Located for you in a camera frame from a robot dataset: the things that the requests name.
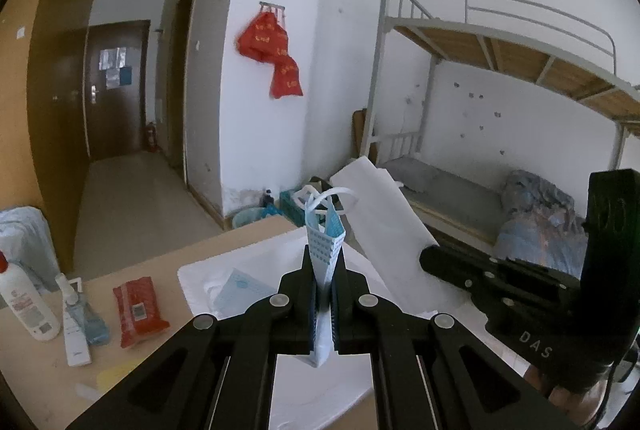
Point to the light blue bucket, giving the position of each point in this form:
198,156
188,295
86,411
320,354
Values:
247,217

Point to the blue paper sheet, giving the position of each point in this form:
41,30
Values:
120,76

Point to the small red hanging bag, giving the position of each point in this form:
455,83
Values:
287,79

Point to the person's right hand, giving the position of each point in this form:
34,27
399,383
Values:
567,407

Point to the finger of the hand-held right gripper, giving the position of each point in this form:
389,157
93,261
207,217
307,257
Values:
450,267

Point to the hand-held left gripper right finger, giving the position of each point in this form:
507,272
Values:
336,305

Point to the dark side door frame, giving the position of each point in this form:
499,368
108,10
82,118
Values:
180,84

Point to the blue patterned blanket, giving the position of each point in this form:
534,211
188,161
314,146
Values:
540,220

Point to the white lotion bottle red pump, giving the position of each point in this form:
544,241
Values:
27,305

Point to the dark bottle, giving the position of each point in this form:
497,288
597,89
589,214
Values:
268,199

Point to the brown wooden board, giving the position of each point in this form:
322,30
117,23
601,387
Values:
359,129

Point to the large red hanging bag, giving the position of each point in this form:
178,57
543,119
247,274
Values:
262,39

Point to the teal plastic basket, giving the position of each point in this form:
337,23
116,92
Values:
291,207

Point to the red tissue packet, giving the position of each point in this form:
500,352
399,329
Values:
140,310

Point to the silver paper sheet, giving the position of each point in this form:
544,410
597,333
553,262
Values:
111,58

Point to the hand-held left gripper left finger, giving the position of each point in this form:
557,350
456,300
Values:
312,292

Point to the blue spray bottle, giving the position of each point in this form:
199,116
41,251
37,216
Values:
92,322

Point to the dark brown door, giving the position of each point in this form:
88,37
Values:
117,119

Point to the red fire extinguisher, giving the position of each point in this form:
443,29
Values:
151,137

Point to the wooden wardrobe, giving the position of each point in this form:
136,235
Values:
50,109

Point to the pale cloth bundle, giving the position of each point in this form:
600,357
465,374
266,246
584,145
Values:
22,235

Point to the white foam roll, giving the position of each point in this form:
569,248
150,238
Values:
385,210

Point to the blue face mask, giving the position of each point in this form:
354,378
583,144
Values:
325,245
242,287

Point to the white metal bunk bed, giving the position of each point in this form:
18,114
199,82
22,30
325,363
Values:
385,59

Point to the metal wall hook rack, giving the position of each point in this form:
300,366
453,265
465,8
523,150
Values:
272,5

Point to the white remote control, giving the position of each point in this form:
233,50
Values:
76,342

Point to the grey mattress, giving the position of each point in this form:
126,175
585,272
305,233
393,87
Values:
460,205

